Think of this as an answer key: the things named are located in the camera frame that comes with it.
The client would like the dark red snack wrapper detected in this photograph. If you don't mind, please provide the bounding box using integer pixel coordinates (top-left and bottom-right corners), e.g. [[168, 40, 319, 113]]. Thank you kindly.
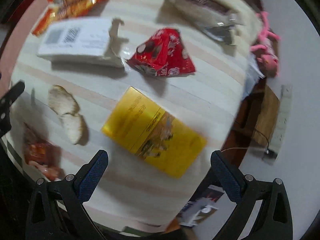
[[22, 122, 61, 181]]

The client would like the white barcode box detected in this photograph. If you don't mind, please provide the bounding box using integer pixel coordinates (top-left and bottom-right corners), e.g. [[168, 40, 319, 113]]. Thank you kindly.
[[37, 17, 124, 68]]

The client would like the orange red snack bag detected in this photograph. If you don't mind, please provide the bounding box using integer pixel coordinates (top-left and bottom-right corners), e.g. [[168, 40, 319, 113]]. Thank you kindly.
[[31, 0, 118, 36]]

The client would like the yellow cigarette box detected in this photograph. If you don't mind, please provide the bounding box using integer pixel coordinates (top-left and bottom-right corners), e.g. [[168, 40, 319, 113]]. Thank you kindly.
[[101, 87, 207, 178]]

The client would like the cream snack bag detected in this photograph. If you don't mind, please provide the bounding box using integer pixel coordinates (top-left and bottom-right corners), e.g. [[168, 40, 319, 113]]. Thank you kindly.
[[167, 0, 262, 46]]

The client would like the white power strip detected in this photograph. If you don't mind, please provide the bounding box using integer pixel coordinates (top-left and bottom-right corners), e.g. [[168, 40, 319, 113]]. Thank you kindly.
[[263, 84, 292, 165]]

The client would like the wooden stool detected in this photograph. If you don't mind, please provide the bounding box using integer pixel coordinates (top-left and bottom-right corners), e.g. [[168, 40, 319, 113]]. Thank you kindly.
[[246, 85, 280, 147]]

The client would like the striped bed mattress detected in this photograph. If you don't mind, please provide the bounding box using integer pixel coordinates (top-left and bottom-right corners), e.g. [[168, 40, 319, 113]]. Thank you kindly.
[[4, 0, 263, 233]]

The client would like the pink panther plush toy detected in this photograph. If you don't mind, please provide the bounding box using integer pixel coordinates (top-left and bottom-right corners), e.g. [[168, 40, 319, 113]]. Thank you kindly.
[[250, 11, 280, 77]]

